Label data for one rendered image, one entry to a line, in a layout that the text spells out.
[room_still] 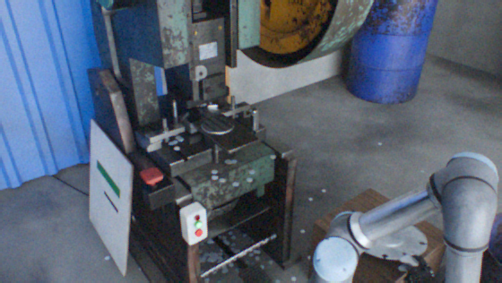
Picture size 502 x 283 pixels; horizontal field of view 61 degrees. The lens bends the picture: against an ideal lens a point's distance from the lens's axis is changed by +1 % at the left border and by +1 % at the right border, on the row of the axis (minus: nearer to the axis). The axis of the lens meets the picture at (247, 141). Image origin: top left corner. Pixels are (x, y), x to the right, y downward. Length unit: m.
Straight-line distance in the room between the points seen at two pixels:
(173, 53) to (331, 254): 0.79
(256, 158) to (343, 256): 0.58
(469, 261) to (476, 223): 0.11
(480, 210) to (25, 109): 2.30
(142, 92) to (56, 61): 0.95
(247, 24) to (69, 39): 1.33
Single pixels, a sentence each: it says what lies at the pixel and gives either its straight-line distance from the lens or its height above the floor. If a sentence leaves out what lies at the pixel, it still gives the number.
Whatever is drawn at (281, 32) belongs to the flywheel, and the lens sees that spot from 1.77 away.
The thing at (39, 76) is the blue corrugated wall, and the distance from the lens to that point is 2.65.
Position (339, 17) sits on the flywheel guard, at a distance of 1.48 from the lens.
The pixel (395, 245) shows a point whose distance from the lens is 1.76.
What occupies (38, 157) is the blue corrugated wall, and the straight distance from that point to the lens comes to 2.85.
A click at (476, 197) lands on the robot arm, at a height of 0.98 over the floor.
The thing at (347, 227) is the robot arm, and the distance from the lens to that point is 1.35.
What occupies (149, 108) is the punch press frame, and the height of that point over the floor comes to 0.77.
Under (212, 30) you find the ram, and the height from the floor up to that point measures 1.13.
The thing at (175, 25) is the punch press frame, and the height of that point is 1.19.
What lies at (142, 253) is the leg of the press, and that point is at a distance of 2.20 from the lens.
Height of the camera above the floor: 1.59
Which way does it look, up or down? 32 degrees down
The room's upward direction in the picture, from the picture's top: straight up
